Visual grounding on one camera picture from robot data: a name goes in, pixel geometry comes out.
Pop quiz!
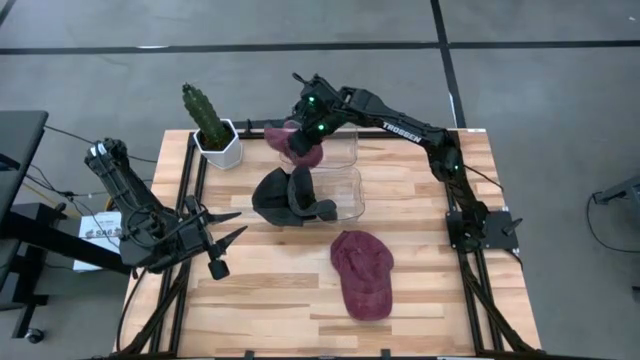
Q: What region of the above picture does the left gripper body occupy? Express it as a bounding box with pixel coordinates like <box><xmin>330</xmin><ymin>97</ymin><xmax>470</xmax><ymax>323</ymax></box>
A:
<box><xmin>172</xmin><ymin>194</ymin><xmax>232</xmax><ymax>281</ymax></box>

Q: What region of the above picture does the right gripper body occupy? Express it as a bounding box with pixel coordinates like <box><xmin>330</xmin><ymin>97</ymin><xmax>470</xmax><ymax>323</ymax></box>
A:
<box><xmin>287</xmin><ymin>119</ymin><xmax>326</xmax><ymax>157</ymax></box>

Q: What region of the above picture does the maroon baseball cap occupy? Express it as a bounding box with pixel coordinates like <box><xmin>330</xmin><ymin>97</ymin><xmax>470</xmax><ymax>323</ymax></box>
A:
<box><xmin>263</xmin><ymin>119</ymin><xmax>325</xmax><ymax>169</ymax></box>
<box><xmin>329</xmin><ymin>229</ymin><xmax>395</xmax><ymax>322</ymax></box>

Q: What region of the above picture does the clear plastic bin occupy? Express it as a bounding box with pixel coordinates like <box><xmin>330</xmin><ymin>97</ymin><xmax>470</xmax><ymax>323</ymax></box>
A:
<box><xmin>279</xmin><ymin>167</ymin><xmax>366</xmax><ymax>230</ymax></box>
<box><xmin>278</xmin><ymin>119</ymin><xmax>360</xmax><ymax>170</ymax></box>

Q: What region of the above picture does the white hexagonal plant pot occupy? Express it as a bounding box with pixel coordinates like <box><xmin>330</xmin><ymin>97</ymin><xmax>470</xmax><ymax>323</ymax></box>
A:
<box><xmin>192</xmin><ymin>118</ymin><xmax>245</xmax><ymax>170</ymax></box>

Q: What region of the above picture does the white paper label sheet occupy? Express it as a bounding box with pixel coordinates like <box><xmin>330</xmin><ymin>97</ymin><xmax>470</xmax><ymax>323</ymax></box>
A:
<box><xmin>72</xmin><ymin>210</ymin><xmax>126</xmax><ymax>272</ymax></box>

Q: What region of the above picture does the green cactus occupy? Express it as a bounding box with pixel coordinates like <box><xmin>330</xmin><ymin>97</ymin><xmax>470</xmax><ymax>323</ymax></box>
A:
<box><xmin>181</xmin><ymin>82</ymin><xmax>234</xmax><ymax>151</ymax></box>

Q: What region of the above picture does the black side desk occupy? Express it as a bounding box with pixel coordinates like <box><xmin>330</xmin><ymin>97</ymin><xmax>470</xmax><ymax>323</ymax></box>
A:
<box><xmin>0</xmin><ymin>109</ymin><xmax>134</xmax><ymax>341</ymax></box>

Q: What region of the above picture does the grey equipment stand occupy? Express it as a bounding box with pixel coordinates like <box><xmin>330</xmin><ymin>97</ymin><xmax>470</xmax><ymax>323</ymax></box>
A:
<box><xmin>592</xmin><ymin>174</ymin><xmax>640</xmax><ymax>221</ymax></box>

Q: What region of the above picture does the black cable beside table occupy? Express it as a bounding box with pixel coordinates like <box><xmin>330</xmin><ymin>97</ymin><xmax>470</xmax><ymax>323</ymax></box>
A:
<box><xmin>115</xmin><ymin>264</ymin><xmax>166</xmax><ymax>351</ymax></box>

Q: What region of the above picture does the thin black floor cable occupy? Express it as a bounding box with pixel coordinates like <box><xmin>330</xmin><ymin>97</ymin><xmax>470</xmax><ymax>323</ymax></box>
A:
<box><xmin>43</xmin><ymin>124</ymin><xmax>159</xmax><ymax>165</ymax></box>

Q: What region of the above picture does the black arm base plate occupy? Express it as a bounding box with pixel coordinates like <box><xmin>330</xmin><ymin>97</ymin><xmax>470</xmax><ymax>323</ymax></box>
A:
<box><xmin>446</xmin><ymin>209</ymin><xmax>524</xmax><ymax>251</ymax></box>

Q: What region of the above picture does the black looped floor cable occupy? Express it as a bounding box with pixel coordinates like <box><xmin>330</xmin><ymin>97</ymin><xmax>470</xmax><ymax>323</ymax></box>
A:
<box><xmin>585</xmin><ymin>192</ymin><xmax>640</xmax><ymax>254</ymax></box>

